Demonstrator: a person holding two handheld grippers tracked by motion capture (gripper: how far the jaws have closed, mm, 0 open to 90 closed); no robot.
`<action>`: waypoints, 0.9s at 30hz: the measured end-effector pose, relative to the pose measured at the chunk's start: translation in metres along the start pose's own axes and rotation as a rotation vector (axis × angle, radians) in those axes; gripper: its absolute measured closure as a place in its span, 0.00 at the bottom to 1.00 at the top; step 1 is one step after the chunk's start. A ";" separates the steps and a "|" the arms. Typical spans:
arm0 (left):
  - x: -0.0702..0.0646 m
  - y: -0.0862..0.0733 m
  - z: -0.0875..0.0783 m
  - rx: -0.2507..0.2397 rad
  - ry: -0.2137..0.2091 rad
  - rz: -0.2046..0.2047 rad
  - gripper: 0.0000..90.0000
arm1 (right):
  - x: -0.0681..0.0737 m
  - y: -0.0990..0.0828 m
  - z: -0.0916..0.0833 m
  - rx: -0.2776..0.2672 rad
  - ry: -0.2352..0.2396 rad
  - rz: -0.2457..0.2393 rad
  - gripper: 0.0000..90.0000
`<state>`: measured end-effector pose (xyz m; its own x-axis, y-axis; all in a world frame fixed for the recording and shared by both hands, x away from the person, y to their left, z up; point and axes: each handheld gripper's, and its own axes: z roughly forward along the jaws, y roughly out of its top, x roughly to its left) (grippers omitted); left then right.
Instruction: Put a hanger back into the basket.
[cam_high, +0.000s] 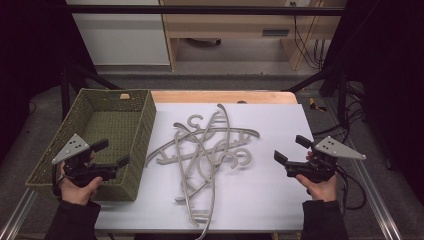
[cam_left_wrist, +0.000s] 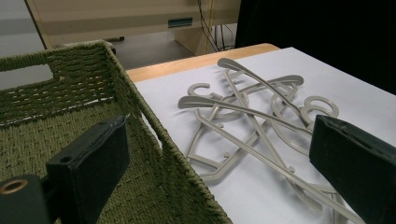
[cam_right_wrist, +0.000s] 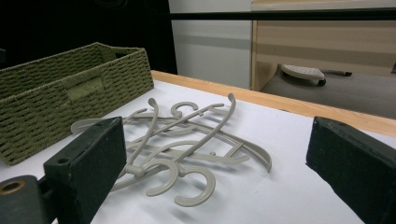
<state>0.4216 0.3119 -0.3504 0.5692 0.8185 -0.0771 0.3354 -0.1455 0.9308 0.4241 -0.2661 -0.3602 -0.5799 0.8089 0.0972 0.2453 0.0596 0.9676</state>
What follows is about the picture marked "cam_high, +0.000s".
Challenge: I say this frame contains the white table cover sheet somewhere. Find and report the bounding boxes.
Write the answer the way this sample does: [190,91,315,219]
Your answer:
[94,102,316,233]

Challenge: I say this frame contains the light wooden desk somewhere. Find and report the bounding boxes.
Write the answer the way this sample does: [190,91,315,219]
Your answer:
[159,0,348,72]

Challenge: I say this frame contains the right hand-held gripper cable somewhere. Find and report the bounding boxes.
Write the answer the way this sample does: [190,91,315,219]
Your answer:
[334,164,368,212]

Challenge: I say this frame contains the left hand-held gripper cable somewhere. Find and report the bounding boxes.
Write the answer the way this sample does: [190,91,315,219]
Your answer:
[51,164,67,198]

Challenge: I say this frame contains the person's right hand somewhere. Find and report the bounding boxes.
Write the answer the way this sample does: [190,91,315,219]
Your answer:
[295,172,339,203]

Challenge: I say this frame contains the black hanging cables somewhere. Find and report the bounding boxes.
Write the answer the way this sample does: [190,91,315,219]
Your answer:
[289,1,326,71]

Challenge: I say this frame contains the black floor cables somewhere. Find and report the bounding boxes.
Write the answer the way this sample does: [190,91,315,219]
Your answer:
[312,81,368,138]

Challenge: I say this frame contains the black curtain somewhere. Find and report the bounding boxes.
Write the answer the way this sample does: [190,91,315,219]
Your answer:
[0,0,98,164]
[321,0,424,204]

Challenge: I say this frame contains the aluminium rail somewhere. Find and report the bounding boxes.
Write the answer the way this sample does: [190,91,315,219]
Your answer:
[0,188,38,240]
[323,96,404,240]

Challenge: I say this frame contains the black curved object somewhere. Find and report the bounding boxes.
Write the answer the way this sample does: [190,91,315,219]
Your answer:
[184,37,223,47]

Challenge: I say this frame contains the hand-held gripper cable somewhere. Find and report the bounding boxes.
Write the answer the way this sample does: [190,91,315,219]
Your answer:
[51,164,67,198]
[334,164,368,212]

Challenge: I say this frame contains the grey drawer handle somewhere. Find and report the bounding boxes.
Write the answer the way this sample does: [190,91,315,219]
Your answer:
[261,29,290,37]

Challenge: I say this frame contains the black metal stand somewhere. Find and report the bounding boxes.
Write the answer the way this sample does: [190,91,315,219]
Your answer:
[283,64,349,129]
[60,63,123,119]

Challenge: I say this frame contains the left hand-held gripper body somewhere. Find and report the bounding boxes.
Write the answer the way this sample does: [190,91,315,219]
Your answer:
[51,133,118,188]

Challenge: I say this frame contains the person's left hand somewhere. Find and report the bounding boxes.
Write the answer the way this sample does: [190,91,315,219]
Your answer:
[59,163,104,206]

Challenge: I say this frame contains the black horizontal frame bar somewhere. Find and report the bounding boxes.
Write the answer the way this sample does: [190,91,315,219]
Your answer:
[64,4,346,17]

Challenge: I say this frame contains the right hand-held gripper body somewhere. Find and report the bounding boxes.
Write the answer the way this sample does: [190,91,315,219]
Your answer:
[285,135,367,184]

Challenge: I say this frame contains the yellow and black tape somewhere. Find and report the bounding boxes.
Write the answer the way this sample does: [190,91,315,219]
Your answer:
[308,97,328,113]

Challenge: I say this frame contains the green woven basket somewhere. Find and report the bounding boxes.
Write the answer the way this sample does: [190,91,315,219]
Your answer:
[25,88,158,203]

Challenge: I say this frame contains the white cabinet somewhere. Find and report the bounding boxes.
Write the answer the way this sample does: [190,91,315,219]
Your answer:
[65,0,171,66]

